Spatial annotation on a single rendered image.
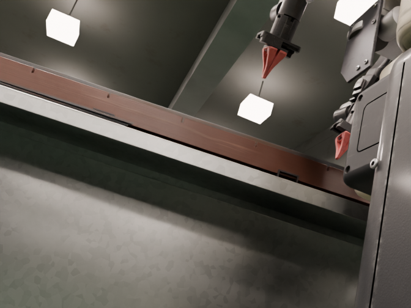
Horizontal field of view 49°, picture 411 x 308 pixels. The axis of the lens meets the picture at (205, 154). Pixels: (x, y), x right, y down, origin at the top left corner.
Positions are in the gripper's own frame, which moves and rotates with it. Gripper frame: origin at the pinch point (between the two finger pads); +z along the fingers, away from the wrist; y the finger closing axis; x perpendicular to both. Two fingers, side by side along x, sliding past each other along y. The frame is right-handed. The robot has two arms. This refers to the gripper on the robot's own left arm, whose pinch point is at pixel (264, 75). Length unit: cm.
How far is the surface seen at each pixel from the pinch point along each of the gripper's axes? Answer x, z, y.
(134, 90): -838, 32, 38
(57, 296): 27, 56, 27
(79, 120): 27.3, 23.6, 34.5
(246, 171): 31.1, 20.8, 3.9
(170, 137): 7.0, 22.3, 16.5
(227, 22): -384, -83, -33
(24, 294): 27, 58, 33
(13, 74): 1, 23, 54
